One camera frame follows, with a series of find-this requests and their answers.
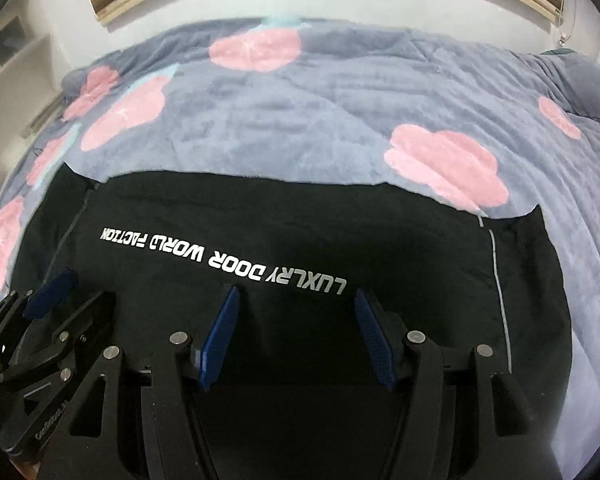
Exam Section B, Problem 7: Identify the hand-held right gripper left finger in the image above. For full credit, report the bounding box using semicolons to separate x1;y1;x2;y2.
35;285;241;480

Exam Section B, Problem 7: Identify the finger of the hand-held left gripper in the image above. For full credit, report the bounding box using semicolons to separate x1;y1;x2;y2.
2;290;117;382
0;269;80;356

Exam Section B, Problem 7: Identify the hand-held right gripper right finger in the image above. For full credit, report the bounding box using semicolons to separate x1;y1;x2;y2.
354;287;551;480

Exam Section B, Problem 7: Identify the black jacket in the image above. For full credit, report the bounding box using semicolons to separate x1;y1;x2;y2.
0;162;573;480

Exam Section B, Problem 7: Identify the white shelf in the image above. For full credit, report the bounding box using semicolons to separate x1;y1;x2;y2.
0;0;67;228

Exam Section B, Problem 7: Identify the grey blanket with pink flowers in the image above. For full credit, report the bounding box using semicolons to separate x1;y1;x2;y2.
0;15;600;480

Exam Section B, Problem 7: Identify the grey pink flowered pillow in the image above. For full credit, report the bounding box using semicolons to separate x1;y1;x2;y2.
537;51;600;142

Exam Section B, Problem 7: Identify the white blind cord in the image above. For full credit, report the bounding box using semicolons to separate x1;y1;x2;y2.
555;0;581;51

